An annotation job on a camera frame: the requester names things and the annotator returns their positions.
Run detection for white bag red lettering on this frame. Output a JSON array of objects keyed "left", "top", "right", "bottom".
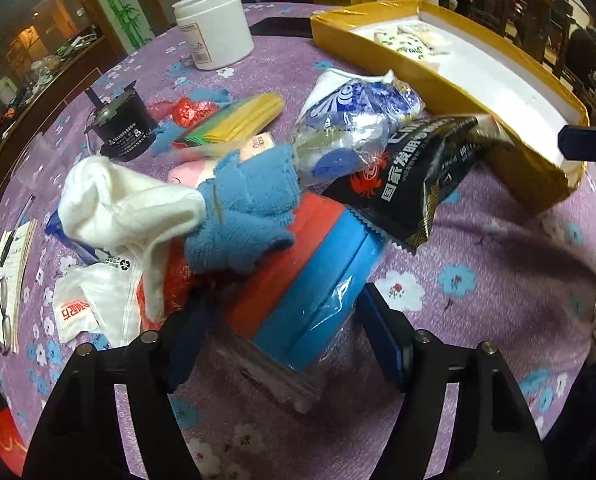
[{"left": 53, "top": 252, "right": 142, "bottom": 348}]

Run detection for black snack bag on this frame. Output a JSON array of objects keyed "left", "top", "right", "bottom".
[{"left": 324, "top": 115, "right": 512, "bottom": 254}]

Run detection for lemon print tissue pack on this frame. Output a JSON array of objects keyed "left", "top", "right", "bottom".
[{"left": 374, "top": 22, "right": 453, "bottom": 64}]

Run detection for red plastic bag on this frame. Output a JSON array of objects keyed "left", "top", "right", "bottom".
[{"left": 135, "top": 238, "right": 199, "bottom": 330}]

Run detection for blue floral tissue pack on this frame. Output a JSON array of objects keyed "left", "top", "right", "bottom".
[{"left": 44, "top": 210, "right": 100, "bottom": 266}]

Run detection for white towel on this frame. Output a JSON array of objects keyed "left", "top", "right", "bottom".
[{"left": 57, "top": 155, "right": 207, "bottom": 322}]

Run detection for blue white patterned bag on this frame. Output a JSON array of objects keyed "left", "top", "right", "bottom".
[{"left": 290, "top": 68, "right": 425, "bottom": 188}]

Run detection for red and blue sponge pack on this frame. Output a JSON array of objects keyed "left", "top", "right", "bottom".
[{"left": 217, "top": 193, "right": 386, "bottom": 413}]

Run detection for red plastic stool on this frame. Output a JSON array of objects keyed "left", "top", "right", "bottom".
[{"left": 0, "top": 408, "right": 27, "bottom": 478}]

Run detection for black eyeglasses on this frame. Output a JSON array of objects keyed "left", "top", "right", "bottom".
[{"left": 0, "top": 274, "right": 14, "bottom": 356}]

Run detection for lined notepad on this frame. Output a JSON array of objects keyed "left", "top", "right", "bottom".
[{"left": 0, "top": 219, "right": 36, "bottom": 354}]

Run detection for yellow cardboard box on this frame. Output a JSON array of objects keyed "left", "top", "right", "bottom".
[{"left": 310, "top": 0, "right": 589, "bottom": 212}]

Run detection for purple floral tablecloth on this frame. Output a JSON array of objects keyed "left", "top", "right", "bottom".
[{"left": 0, "top": 29, "right": 596, "bottom": 479}]

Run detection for black cylindrical motor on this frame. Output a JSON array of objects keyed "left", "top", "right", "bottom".
[{"left": 84, "top": 81, "right": 158, "bottom": 162}]

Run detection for wooden sideboard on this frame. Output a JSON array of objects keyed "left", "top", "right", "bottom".
[{"left": 0, "top": 24, "right": 125, "bottom": 256}]

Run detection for yellow green sponge pack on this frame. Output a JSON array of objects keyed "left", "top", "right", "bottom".
[{"left": 171, "top": 92, "right": 285, "bottom": 150}]

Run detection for small red wrapper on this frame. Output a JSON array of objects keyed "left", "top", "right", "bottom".
[{"left": 171, "top": 98, "right": 219, "bottom": 128}]

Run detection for white plastic jar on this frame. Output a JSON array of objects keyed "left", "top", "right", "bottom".
[{"left": 172, "top": 0, "right": 255, "bottom": 70}]

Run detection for bamboo painted panel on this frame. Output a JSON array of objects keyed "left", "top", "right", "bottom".
[{"left": 97, "top": 0, "right": 155, "bottom": 54}]

